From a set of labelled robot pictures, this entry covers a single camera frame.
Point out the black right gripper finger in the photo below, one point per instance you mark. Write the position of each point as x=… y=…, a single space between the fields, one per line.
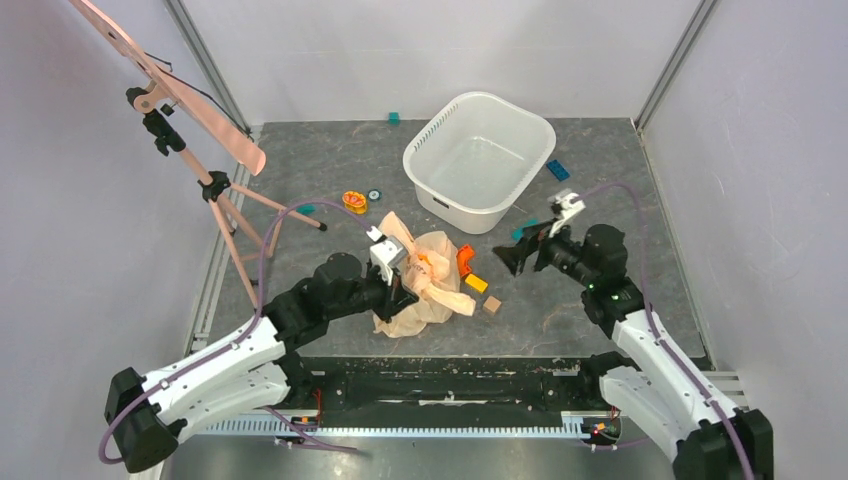
x=538 y=232
x=512 y=256

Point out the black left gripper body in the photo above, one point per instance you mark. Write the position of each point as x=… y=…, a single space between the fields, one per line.
x=383 y=294

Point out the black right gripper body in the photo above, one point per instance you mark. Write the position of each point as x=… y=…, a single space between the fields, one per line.
x=536 y=246

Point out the cream banana print plastic bag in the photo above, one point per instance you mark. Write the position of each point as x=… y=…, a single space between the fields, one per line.
x=431 y=271

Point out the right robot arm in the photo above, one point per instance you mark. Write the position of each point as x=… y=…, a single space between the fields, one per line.
x=701 y=430

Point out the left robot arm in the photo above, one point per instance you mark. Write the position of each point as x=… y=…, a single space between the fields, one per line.
x=149 y=415

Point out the teal flat rectangular block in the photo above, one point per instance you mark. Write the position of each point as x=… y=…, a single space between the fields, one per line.
x=517 y=234

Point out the yellow toy block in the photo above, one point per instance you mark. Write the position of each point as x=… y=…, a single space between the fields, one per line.
x=476 y=283

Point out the orange curved toy piece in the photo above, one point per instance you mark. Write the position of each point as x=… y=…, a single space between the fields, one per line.
x=464 y=256

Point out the brown wooden cube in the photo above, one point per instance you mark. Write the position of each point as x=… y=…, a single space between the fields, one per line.
x=491 y=305

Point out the blue lego brick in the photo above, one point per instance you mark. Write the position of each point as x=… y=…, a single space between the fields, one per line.
x=557 y=170

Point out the white plastic basin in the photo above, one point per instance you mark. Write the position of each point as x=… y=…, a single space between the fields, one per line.
x=475 y=157

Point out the yellow orange toy cylinder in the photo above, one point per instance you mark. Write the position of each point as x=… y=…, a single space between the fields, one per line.
x=356 y=202

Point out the teal wedge block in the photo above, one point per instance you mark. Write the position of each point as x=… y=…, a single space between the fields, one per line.
x=306 y=209

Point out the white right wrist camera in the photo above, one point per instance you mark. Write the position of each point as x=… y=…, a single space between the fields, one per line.
x=565 y=205

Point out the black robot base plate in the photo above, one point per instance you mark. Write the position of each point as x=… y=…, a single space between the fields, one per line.
x=442 y=392

